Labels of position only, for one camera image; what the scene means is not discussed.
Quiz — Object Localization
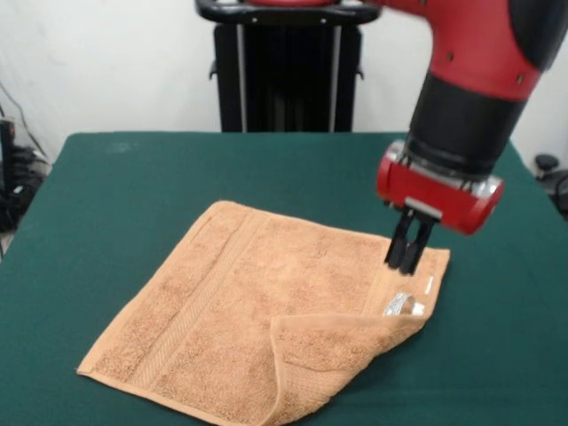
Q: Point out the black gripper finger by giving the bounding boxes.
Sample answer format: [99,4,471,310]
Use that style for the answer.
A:
[398,217,438,276]
[384,211,414,270]

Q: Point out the dark green table cloth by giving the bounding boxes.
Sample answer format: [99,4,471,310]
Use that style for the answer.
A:
[0,130,568,426]

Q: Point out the black chair base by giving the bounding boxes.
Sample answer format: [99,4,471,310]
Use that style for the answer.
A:
[533,153,568,223]

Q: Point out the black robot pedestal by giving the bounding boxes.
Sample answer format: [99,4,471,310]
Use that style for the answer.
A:
[193,0,383,133]

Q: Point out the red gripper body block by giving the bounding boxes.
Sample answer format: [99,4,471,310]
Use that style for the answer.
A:
[375,141,505,236]

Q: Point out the black cable bundle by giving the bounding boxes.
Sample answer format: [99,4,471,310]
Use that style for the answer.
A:
[0,146,49,232]

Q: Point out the black box device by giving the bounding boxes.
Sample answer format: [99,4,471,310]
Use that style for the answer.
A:
[0,118,19,196]

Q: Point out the tan terry towel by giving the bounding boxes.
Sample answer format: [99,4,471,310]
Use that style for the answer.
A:
[75,200,452,426]

